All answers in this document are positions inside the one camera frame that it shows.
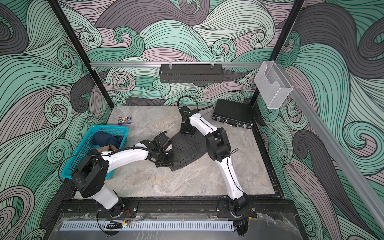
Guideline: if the grey dotted skirt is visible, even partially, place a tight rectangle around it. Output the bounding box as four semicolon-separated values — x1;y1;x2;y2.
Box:
169;132;207;172

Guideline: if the tan brown skirt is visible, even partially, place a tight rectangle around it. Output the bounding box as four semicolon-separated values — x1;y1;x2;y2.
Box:
97;145;118;153

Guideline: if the blue denim skirt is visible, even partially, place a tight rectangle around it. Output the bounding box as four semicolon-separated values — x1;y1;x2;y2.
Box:
91;132;124;149

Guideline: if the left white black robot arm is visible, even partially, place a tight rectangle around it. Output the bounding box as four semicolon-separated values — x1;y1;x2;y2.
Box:
70;132;173;218

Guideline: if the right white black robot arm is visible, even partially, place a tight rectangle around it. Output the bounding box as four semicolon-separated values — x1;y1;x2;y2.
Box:
177;95;249;218

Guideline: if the small playing card box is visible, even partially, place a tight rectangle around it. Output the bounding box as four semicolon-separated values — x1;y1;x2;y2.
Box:
118;117;132;125

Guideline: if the black hard case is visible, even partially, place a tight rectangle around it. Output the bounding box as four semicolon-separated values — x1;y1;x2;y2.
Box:
212;99;254;129

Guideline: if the teal plastic basket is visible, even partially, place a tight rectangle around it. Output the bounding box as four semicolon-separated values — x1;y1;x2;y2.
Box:
61;125;130;180

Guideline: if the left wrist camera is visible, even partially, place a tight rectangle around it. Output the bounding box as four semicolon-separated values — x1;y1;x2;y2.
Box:
154;132;172;151

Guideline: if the black perforated wall shelf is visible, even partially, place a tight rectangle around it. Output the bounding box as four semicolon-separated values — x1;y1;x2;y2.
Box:
159;65;224;84

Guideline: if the black right corner post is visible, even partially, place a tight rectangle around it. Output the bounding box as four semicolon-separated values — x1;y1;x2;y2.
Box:
250;1;304;106

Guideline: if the black corner post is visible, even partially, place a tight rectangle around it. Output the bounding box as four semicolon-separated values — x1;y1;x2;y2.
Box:
47;0;115;110
250;1;304;106

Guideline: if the clear plastic wall bin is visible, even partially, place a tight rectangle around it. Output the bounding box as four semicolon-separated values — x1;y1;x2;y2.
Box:
255;61;293;109

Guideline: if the white slotted cable duct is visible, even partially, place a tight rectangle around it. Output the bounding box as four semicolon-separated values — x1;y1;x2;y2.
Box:
59;220;235;232

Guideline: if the aluminium back rail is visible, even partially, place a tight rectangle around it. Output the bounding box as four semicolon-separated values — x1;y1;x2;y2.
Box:
90;61;262;69

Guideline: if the aluminium rail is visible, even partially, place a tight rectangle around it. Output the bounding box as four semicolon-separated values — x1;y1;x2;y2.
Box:
274;61;384;232
90;61;262;69

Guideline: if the black left corner post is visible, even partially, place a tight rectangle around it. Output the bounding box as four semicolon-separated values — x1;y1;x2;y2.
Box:
47;0;115;110

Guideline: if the aluminium right rail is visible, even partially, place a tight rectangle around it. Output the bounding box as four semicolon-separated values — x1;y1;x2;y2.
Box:
274;61;384;232

